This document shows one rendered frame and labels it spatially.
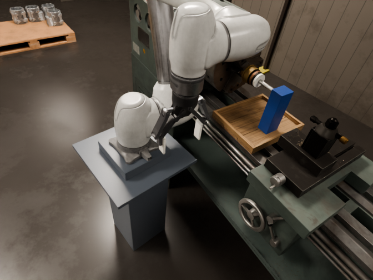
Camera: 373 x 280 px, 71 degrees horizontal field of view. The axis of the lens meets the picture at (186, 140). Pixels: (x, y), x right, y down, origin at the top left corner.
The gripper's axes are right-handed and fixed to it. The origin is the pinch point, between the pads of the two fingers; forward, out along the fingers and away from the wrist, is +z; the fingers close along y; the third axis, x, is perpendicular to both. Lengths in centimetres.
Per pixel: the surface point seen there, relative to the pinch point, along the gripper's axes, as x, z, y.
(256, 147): 2.2, 21.0, -41.0
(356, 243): 52, 25, -43
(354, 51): -64, 46, -259
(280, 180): 22.8, 14.9, -31.1
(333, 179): 32, 19, -55
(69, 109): -182, 112, 6
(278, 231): 33, 38, -31
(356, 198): 41, 25, -62
